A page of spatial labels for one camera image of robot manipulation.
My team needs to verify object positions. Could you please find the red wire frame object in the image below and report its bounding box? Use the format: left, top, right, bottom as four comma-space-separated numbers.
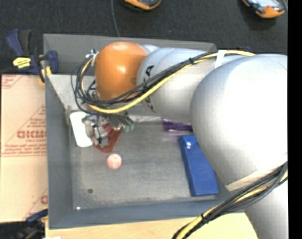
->
91, 122, 123, 153

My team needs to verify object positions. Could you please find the blue flat block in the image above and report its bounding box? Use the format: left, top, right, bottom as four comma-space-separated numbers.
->
177, 134, 220, 197

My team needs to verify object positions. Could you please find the brown cardboard board red print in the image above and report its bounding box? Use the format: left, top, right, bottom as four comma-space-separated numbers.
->
0, 74, 49, 224

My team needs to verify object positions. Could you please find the purple translucent object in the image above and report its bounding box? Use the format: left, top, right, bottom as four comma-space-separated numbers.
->
162, 118, 193, 133

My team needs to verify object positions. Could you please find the white rounded flat object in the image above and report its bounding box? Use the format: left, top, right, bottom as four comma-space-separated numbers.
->
69, 112, 93, 148

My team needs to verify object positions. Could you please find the pink ball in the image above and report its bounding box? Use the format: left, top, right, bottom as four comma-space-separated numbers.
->
106, 153, 123, 170

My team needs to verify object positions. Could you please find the grey metal bin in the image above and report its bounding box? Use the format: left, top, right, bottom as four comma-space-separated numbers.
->
42, 33, 244, 230

